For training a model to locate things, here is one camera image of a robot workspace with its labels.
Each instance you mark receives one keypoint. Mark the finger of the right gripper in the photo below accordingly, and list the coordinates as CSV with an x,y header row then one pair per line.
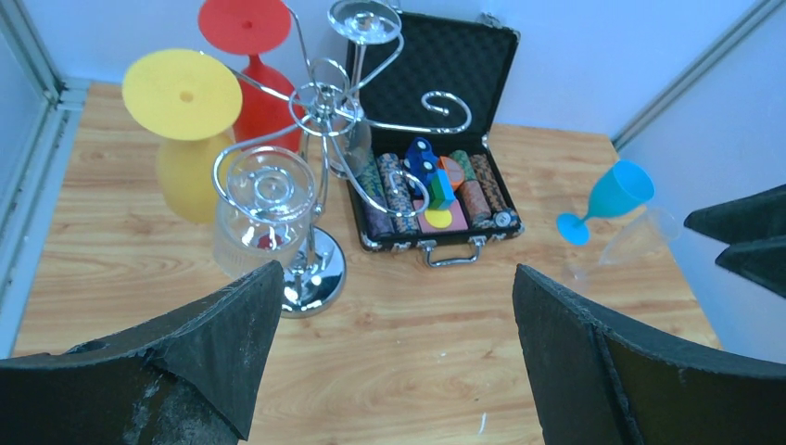
x,y
761,262
756,217

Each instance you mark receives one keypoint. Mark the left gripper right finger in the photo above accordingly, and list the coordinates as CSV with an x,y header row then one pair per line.
x,y
600,377

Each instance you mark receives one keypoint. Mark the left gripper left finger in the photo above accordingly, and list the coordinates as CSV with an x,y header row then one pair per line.
x,y
189,376

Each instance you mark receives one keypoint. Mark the clear champagne flute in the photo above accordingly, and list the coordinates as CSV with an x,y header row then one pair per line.
x,y
647,234

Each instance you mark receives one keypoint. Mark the blue plastic wine glass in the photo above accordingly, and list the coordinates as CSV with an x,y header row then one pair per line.
x,y
623,188

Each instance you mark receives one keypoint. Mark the clear wide ribbed glass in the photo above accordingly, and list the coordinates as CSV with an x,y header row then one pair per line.
x,y
266,199

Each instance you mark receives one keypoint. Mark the chrome wine glass rack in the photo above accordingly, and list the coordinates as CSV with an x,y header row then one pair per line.
x,y
316,276

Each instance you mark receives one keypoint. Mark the red plastic wine glass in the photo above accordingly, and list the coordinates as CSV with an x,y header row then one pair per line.
x,y
251,28

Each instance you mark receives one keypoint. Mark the yellow plastic wine glass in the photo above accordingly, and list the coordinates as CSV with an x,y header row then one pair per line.
x,y
190,100

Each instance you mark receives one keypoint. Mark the clear glass at rack back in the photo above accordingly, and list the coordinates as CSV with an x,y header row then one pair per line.
x,y
364,23

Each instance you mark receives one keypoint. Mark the pink block with yellow disc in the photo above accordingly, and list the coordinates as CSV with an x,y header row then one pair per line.
x,y
443,221

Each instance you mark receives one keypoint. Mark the green blue block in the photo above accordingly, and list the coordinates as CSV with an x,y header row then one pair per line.
x,y
441,193

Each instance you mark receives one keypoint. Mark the blue toy car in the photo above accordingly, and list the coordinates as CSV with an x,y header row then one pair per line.
x,y
420,161

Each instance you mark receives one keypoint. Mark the black poker chip case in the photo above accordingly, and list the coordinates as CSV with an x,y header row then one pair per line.
x,y
440,86

